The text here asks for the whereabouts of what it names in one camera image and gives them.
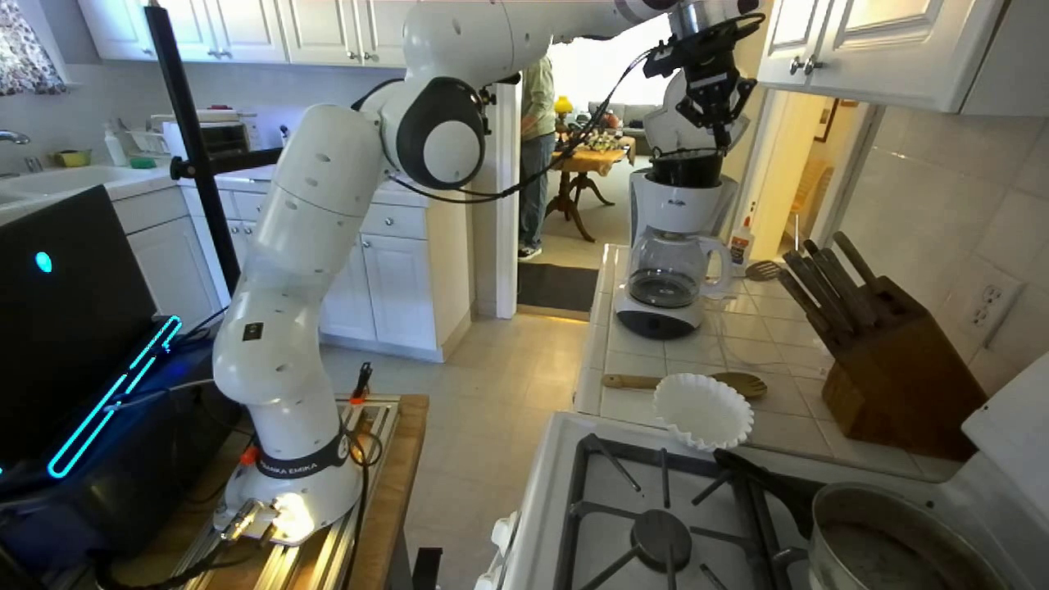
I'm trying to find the white wall outlet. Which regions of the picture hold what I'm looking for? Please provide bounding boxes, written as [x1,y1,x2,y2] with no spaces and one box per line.
[968,271,1026,349]

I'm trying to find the small sauce bottle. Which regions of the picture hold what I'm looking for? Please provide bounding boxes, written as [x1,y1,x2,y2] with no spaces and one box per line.
[729,209,757,269]

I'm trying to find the wooden dining table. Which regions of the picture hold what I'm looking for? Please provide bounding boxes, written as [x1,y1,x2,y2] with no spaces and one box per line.
[542,138,639,246]

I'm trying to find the white plate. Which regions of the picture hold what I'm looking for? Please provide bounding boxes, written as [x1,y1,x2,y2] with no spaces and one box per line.
[649,372,757,451]

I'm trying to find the wooden base board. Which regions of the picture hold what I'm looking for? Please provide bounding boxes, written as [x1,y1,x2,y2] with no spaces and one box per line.
[109,389,431,590]

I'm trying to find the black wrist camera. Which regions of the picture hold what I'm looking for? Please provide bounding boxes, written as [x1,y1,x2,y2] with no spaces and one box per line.
[639,34,698,79]

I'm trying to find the black base cable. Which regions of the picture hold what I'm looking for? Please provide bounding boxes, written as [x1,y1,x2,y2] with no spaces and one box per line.
[335,359,386,590]

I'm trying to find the black stove grate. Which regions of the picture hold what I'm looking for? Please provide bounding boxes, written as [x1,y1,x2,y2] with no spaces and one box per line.
[553,432,834,590]

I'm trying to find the glass coffee carafe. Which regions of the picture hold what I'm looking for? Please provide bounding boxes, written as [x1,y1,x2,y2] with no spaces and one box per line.
[622,233,733,316]

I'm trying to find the white sink cabinet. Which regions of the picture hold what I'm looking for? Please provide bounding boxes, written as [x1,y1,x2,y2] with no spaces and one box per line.
[109,177,228,330]

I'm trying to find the standing person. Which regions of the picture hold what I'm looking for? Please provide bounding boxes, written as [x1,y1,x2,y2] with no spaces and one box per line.
[517,58,560,261]

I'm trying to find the black filter basket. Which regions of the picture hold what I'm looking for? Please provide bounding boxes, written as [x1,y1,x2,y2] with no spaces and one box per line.
[649,144,729,191]

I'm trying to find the dark door mat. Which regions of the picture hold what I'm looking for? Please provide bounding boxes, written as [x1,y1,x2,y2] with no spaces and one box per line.
[516,258,602,318]

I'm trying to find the round black stove burner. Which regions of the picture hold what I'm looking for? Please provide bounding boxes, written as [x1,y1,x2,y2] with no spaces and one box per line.
[630,508,696,573]

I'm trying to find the white island cabinet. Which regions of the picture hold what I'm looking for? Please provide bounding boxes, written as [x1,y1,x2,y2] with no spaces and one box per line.
[215,160,478,366]

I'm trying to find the white gas stove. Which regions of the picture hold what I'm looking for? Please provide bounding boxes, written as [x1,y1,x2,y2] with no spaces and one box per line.
[478,352,1049,590]

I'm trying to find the large wooden knife block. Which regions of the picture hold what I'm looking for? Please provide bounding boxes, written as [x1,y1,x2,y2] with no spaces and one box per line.
[818,271,989,463]

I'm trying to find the steel cooking pot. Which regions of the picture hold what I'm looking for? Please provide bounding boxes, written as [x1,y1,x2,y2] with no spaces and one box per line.
[716,445,1011,590]

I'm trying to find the yellow table lamp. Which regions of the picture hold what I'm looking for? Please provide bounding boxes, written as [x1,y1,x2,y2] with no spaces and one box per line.
[547,91,579,135]

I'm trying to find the wooden spoon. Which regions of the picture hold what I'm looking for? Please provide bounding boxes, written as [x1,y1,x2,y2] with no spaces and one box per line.
[601,372,769,404]

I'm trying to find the black camera stand pole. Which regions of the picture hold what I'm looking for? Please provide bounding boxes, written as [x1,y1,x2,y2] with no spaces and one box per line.
[140,0,241,298]

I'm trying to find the floral window curtain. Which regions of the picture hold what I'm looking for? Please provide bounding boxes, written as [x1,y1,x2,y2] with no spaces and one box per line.
[0,0,69,100]

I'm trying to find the silver toaster oven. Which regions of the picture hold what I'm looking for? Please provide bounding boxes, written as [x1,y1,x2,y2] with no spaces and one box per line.
[162,105,263,172]

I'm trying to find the white stove knob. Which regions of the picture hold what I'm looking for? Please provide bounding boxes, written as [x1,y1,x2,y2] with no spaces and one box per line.
[486,513,522,563]

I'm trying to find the white upper cabinet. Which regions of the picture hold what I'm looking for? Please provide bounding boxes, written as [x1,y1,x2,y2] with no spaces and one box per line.
[753,0,1049,118]

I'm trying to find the black handled knife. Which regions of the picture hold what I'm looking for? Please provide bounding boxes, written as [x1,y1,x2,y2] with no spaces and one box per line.
[828,230,877,290]
[778,258,847,353]
[799,238,865,322]

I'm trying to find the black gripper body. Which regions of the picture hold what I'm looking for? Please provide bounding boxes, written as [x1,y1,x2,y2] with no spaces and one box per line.
[685,11,767,102]

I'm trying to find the white wall cabinet row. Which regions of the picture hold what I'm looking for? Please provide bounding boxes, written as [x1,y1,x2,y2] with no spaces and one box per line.
[75,0,419,65]

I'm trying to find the white drip coffee machine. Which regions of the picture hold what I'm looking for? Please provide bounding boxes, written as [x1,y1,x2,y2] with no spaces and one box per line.
[610,65,759,342]

